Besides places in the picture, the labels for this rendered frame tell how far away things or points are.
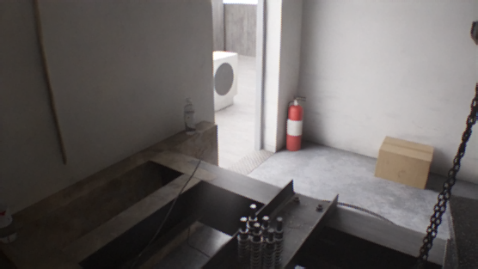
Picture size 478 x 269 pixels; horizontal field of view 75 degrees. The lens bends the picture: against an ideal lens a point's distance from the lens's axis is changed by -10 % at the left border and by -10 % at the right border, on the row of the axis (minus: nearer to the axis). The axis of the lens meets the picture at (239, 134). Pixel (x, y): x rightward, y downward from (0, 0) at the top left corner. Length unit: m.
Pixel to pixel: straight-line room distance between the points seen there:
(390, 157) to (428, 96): 0.61
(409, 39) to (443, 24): 0.28
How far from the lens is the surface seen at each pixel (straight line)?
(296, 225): 1.27
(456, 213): 1.09
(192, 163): 1.67
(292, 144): 3.25
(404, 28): 3.05
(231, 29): 8.12
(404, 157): 2.93
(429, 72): 3.07
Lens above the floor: 1.45
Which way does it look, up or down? 24 degrees down
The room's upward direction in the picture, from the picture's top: straight up
